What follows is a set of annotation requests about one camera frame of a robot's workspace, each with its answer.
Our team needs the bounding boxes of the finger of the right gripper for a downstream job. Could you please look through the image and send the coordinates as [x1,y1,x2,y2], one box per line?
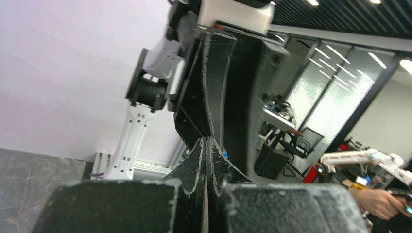
[223,33,290,182]
[201,29,237,142]

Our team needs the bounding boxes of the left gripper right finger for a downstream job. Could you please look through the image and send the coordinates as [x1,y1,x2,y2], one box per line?
[206,138,367,233]

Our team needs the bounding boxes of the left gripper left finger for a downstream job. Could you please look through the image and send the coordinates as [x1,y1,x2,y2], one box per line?
[34,138,206,233]

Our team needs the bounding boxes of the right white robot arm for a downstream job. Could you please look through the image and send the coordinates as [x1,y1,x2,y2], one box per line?
[90,0,289,180]

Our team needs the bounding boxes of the operator hand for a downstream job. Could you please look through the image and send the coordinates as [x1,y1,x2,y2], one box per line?
[347,188,412,220]

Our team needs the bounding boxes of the black computer tower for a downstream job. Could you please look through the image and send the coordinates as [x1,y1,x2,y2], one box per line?
[254,145,290,180]

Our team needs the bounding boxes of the red fire extinguisher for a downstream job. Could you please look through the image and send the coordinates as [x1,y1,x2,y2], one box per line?
[303,165,318,183]

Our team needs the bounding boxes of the black office chair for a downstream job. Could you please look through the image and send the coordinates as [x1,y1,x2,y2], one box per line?
[280,127,324,159]

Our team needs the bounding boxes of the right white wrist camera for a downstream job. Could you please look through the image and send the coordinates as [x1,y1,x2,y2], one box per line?
[197,0,276,35]

